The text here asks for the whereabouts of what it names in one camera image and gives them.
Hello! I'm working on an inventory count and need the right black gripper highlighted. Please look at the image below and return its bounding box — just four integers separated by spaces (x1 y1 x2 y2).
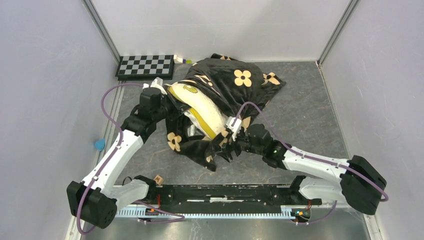
216 127 265 163

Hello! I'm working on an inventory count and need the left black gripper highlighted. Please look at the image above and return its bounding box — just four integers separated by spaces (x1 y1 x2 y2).
152 89 190 123

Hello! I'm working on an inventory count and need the cream pillow with yellow edge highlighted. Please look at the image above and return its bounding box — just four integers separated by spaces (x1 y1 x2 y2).
171 83 228 140

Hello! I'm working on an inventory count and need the black floral pillowcase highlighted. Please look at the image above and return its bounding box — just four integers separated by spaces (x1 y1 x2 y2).
165 54 286 171

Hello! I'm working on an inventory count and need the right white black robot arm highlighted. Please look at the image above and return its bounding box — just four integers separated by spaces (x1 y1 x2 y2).
213 124 387 215

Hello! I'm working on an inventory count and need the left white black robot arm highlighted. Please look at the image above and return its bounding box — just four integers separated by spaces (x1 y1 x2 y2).
66 82 177 235

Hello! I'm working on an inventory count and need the black white checkerboard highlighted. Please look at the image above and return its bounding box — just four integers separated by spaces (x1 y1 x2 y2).
115 54 175 81

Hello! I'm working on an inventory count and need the small white green block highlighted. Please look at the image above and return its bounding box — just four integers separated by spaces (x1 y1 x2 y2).
173 54 193 64

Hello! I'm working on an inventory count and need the small wooden cube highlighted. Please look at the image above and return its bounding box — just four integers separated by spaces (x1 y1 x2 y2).
153 175 165 186

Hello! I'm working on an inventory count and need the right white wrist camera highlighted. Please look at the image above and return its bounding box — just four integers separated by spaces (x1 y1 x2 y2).
225 117 242 142

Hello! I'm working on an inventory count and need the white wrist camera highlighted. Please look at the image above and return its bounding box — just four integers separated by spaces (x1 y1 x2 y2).
225 117 242 142
142 77 167 95

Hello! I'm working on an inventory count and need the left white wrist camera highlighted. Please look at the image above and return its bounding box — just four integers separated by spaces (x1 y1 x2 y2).
142 77 167 95

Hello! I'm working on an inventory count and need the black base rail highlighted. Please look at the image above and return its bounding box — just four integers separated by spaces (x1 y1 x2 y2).
116 184 322 220

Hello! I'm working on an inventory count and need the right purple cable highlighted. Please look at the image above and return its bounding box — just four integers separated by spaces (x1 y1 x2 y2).
231 101 390 226

